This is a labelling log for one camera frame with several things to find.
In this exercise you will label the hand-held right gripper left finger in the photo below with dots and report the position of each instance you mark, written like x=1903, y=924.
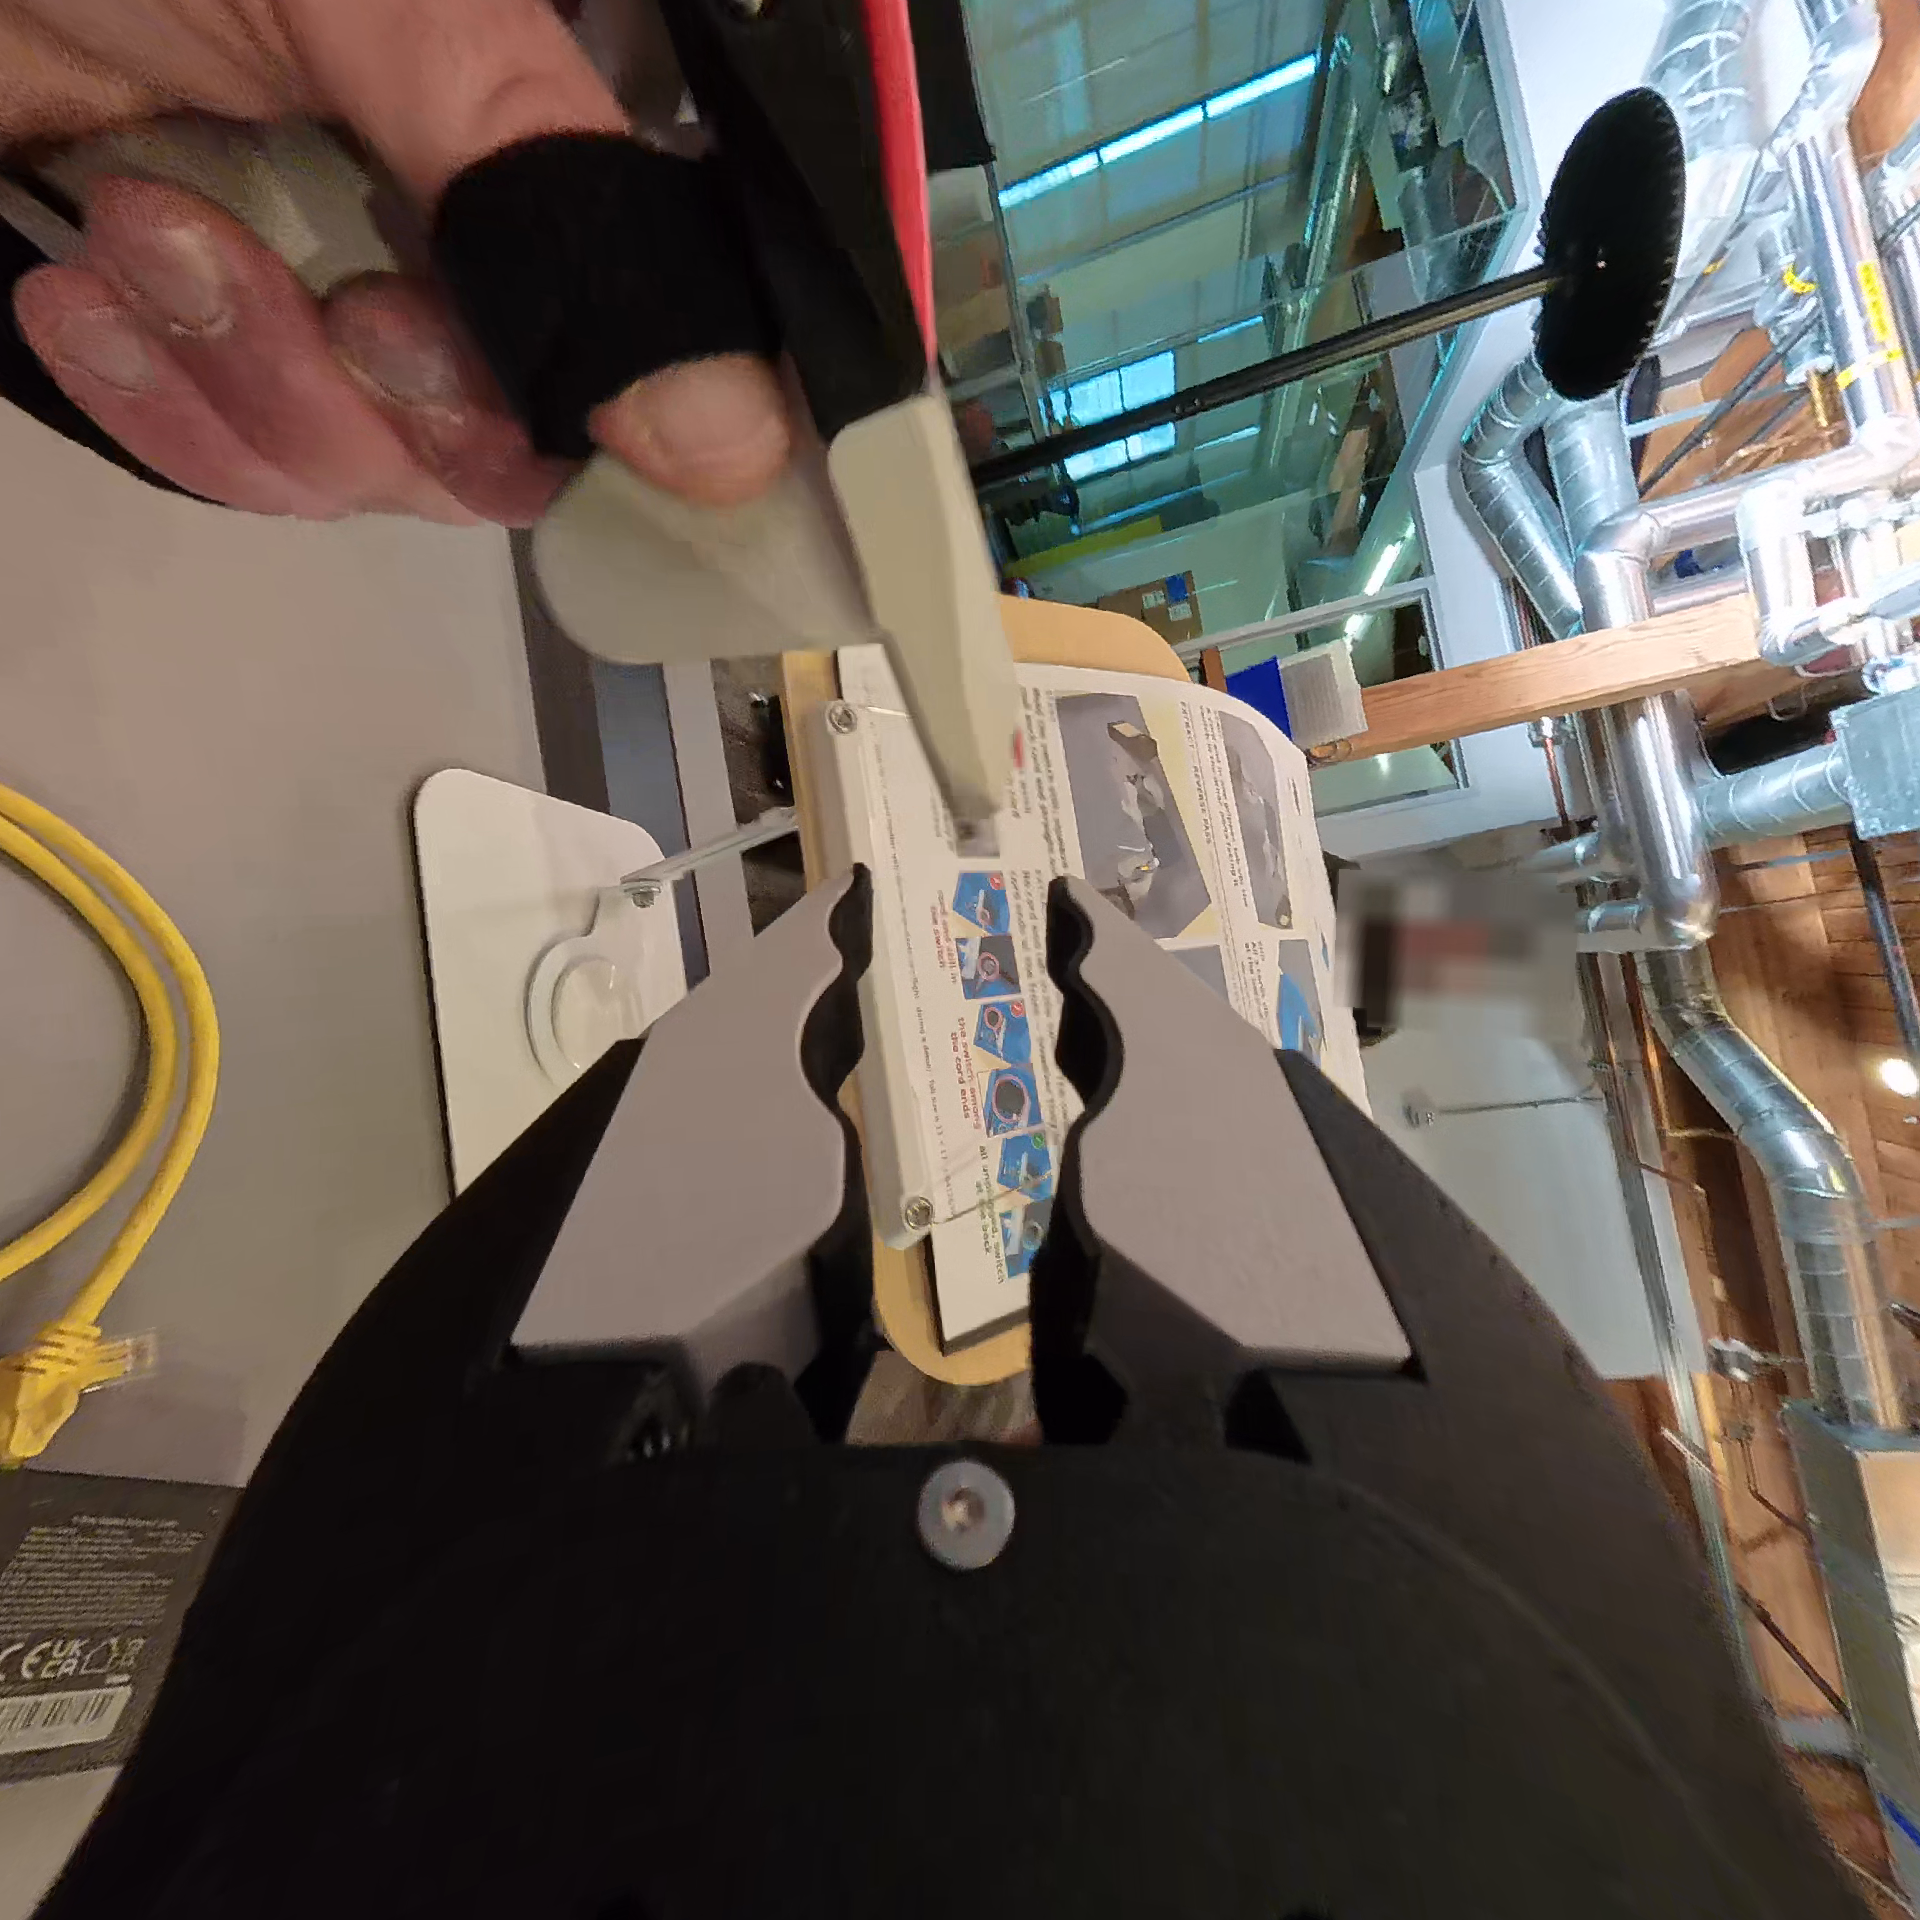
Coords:
x=691, y=1185

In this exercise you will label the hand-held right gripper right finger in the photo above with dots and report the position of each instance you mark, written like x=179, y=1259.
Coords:
x=1231, y=1200

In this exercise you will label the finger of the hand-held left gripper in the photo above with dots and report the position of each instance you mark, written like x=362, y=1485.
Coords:
x=722, y=585

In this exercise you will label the black ethernet switch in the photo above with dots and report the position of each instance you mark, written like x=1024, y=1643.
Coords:
x=90, y=1652

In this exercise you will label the person's left hand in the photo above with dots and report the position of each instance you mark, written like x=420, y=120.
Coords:
x=270, y=61

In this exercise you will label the wooden board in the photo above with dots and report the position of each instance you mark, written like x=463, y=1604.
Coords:
x=962, y=1343

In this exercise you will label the printed instruction sheet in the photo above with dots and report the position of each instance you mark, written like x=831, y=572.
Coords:
x=1200, y=840

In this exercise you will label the brown cardboard box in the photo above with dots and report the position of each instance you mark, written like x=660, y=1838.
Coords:
x=1157, y=609

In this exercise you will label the white vent box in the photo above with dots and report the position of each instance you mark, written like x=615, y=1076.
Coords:
x=1330, y=694

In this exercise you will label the silver ceiling ducts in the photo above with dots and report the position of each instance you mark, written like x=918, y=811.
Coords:
x=1652, y=840

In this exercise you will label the wooden beam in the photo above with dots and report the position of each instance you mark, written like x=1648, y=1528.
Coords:
x=1500, y=694

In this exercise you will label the grey metal junction box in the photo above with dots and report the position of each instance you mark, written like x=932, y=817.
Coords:
x=1876, y=774

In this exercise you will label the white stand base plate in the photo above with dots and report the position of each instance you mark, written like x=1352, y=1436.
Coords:
x=480, y=902

